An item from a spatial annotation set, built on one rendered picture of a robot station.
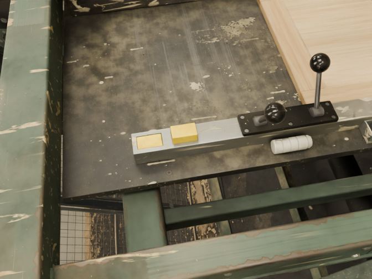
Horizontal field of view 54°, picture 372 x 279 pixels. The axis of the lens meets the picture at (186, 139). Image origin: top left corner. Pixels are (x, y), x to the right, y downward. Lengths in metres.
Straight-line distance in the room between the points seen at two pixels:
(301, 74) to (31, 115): 0.59
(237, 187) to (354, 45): 2.09
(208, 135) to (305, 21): 0.45
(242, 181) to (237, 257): 2.31
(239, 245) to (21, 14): 0.71
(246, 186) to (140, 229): 2.19
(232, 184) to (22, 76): 2.37
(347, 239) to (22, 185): 0.55
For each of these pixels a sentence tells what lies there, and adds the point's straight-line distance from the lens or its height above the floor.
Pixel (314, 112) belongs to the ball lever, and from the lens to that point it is 0.79.
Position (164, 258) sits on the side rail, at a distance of 0.63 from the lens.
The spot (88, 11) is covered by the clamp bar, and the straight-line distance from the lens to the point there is 1.09.
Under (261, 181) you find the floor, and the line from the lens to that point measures 2.78.
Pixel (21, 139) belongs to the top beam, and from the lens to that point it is 0.74.
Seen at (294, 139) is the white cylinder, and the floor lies 1.41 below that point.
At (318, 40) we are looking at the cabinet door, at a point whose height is 1.27.
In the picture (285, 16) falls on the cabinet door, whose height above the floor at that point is 1.31.
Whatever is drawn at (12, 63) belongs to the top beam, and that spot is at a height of 1.90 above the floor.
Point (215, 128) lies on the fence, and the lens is 0.75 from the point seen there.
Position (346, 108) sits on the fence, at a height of 1.31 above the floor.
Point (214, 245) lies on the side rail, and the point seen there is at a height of 1.59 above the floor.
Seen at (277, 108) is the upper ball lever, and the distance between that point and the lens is 0.64.
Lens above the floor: 1.99
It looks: 33 degrees down
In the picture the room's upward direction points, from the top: 77 degrees counter-clockwise
